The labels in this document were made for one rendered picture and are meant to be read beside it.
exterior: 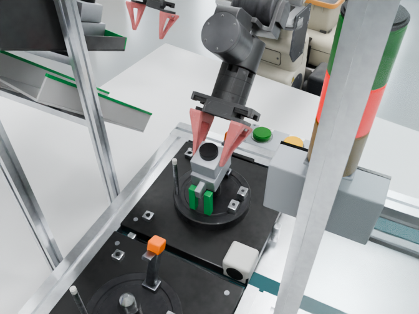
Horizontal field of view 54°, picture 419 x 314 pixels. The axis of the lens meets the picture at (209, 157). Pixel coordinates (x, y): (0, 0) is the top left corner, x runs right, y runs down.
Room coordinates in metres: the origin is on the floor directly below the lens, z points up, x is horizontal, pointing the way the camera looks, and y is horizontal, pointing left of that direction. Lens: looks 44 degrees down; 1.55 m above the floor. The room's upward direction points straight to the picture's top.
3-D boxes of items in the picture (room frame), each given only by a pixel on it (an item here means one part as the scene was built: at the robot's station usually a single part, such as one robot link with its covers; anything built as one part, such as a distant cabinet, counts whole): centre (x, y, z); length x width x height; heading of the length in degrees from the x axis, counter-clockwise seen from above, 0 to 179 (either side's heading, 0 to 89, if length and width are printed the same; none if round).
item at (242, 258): (0.35, -0.05, 0.97); 0.05 x 0.05 x 0.04; 64
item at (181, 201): (0.48, 0.00, 0.98); 0.14 x 0.14 x 0.02
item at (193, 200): (0.45, 0.03, 1.01); 0.01 x 0.01 x 0.05; 64
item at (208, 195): (0.44, 0.00, 1.01); 0.01 x 0.01 x 0.05; 64
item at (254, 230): (0.48, 0.00, 0.96); 0.24 x 0.24 x 0.02; 64
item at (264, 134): (0.67, -0.11, 0.96); 0.04 x 0.04 x 0.02
